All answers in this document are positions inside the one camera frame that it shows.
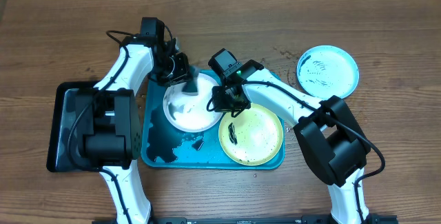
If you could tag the yellow-green plate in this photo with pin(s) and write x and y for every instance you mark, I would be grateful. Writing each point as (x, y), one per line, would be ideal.
(252, 138)

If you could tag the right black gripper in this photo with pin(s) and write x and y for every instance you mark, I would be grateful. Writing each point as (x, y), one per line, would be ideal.
(231, 100)

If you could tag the green scouring sponge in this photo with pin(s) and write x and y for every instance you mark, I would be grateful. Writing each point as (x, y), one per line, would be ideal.
(191, 87)

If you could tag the black plastic water tray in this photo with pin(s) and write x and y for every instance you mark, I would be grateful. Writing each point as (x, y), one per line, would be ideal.
(64, 115)

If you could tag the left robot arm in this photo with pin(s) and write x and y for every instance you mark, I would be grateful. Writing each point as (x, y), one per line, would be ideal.
(106, 136)

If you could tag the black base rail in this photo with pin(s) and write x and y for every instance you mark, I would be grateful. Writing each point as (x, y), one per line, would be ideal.
(306, 219)

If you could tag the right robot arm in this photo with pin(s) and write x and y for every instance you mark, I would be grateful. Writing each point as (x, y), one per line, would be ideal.
(331, 140)

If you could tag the light blue plate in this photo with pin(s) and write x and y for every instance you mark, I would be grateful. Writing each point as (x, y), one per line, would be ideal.
(325, 70)

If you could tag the teal plastic serving tray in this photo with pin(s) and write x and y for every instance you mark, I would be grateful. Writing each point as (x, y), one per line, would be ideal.
(166, 146)

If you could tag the white plate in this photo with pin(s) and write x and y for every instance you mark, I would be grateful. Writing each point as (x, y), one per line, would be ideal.
(189, 113)

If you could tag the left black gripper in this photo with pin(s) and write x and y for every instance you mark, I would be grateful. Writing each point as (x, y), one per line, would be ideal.
(182, 75)

